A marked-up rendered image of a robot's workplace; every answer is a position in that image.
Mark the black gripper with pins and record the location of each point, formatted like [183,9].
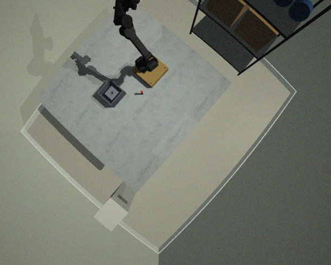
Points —
[121,5]

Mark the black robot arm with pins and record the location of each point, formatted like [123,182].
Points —
[127,30]

